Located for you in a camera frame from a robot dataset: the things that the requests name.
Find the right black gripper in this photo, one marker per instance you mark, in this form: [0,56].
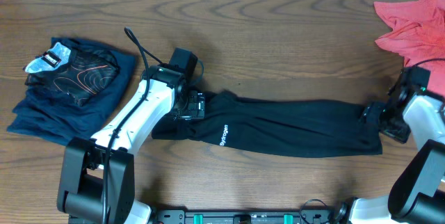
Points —
[371,114]

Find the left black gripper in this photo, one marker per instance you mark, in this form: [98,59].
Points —
[196,106]

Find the black t-shirt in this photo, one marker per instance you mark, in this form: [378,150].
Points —
[308,129]

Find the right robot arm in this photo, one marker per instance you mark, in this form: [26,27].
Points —
[412,110]

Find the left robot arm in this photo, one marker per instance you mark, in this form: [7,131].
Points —
[97,181]

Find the coral red shirt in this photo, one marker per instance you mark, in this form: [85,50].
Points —
[417,34]

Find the folded black patterned shirt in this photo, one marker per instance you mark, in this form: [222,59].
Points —
[68,69]

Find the folded navy blue shirt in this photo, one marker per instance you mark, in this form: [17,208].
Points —
[56,118]

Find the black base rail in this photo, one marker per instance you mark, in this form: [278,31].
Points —
[215,217]

